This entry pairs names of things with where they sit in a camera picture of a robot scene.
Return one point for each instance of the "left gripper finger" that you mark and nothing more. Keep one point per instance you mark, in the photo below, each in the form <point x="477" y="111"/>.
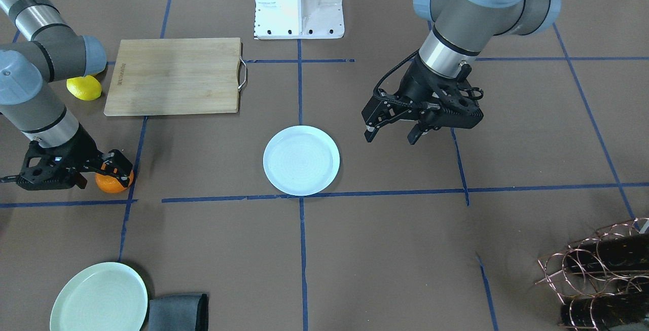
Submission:
<point x="417" y="131"/>
<point x="370" y="133"/>

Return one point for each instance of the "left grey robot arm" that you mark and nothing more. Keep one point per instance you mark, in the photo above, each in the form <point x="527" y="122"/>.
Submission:
<point x="460" y="29"/>

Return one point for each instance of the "dark glass bottle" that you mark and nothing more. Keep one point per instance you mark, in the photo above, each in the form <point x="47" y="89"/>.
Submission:
<point x="619" y="255"/>
<point x="619" y="312"/>

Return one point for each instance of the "bamboo cutting board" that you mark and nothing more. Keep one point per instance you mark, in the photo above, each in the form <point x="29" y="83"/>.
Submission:
<point x="162" y="77"/>

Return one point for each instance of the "copper wire bottle rack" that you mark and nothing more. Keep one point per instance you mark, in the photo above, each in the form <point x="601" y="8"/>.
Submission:
<point x="601" y="281"/>

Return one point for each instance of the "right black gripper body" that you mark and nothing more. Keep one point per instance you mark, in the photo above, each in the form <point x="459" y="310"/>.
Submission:
<point x="84" y="149"/>

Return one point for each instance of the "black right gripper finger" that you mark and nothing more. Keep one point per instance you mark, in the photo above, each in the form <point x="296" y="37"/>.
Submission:
<point x="80" y="181"/>
<point x="113" y="164"/>

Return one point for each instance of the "light blue ceramic plate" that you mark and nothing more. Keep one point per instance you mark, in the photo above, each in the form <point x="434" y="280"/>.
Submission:
<point x="301" y="160"/>

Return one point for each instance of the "yellow lemon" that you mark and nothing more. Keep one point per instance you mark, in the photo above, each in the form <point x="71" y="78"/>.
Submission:
<point x="86" y="88"/>

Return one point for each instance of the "orange fruit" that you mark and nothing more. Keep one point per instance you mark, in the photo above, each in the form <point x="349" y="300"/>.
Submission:
<point x="109" y="184"/>

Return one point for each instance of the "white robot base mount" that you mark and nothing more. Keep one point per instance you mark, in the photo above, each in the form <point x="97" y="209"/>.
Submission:
<point x="299" y="19"/>

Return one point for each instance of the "dark glass bottle lower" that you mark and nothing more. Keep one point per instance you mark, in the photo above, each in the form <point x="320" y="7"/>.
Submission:
<point x="619" y="312"/>

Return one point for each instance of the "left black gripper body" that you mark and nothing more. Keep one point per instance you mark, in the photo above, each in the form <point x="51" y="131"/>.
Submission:
<point x="418" y="86"/>

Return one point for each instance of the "dark glass bottle upper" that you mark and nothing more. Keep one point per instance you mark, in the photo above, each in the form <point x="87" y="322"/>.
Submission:
<point x="619" y="255"/>

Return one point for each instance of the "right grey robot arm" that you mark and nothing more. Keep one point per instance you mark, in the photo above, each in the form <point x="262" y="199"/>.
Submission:
<point x="51" y="52"/>

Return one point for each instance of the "light green ceramic plate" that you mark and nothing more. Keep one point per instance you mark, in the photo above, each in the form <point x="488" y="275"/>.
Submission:
<point x="105" y="296"/>

